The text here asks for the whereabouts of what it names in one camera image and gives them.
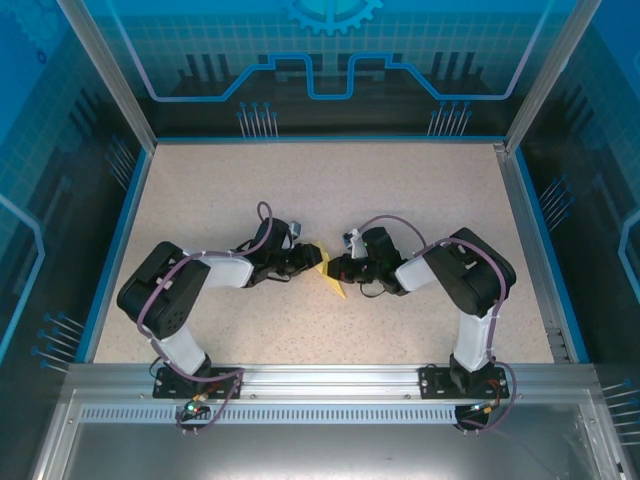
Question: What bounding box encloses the aluminium frame post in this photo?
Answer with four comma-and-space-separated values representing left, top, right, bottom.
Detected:
56, 0, 159, 151
503, 0, 605, 154

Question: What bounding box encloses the slotted cable duct strip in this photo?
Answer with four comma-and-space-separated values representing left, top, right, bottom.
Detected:
78, 406, 464, 425

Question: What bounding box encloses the cable connector with indicator light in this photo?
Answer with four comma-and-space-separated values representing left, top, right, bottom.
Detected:
464, 398, 504, 417
182, 394, 211, 420

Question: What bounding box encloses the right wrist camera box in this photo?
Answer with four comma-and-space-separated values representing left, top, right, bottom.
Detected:
342, 227, 369, 260

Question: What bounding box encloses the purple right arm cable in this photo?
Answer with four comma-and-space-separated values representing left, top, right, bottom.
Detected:
359, 214, 521, 435

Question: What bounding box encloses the yellow cloth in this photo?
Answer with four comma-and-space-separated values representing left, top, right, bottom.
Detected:
310, 242, 349, 301

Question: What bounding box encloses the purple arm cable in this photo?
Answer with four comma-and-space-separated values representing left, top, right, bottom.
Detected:
135, 200, 275, 437
359, 214, 521, 435

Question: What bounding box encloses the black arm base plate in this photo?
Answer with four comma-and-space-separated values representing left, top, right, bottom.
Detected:
418, 363, 511, 401
153, 366, 246, 401

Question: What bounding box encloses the blue table border strip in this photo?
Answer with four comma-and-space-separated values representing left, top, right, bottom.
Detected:
82, 146, 155, 365
155, 133, 504, 146
513, 147, 592, 364

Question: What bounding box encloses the aluminium slotted rail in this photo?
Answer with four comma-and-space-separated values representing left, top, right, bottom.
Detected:
492, 141, 577, 365

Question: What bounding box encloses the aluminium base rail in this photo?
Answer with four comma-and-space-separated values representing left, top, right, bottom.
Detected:
66, 363, 597, 399

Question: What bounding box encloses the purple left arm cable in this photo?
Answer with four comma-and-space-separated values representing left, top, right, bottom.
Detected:
135, 200, 275, 437

